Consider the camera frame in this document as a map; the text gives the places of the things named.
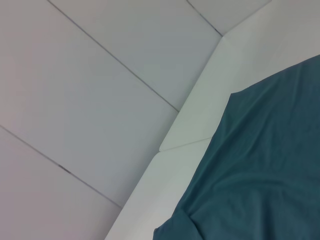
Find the teal blue FREE print T-shirt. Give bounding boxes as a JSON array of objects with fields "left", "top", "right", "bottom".
[{"left": 152, "top": 54, "right": 320, "bottom": 240}]

